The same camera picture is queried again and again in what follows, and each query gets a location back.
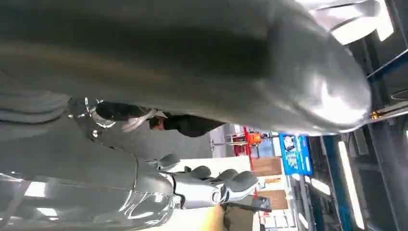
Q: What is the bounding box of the ribbed grey right arm sleeve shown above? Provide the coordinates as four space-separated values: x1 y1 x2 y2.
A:
0 90 71 124

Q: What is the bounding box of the long ceiling light strip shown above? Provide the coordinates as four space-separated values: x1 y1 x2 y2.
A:
337 140 366 231

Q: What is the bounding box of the blue steel column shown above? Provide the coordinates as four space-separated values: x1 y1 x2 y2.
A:
321 135 356 231

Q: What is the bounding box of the blue ceiling beam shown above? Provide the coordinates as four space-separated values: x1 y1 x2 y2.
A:
366 49 408 81

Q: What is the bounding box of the orange machine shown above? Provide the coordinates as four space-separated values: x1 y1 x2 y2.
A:
246 132 263 146

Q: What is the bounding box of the person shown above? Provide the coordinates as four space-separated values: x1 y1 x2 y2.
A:
95 101 226 138

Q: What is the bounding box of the red metal rack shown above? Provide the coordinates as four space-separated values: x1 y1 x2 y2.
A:
232 126 259 199

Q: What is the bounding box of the white ceiling light panel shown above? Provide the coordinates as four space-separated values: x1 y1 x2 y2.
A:
294 0 395 46

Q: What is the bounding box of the blue printed banner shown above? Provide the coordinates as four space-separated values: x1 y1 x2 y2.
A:
278 133 314 177

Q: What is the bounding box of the brown wooden panel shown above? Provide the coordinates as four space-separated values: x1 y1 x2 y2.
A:
256 190 290 211
252 157 283 178

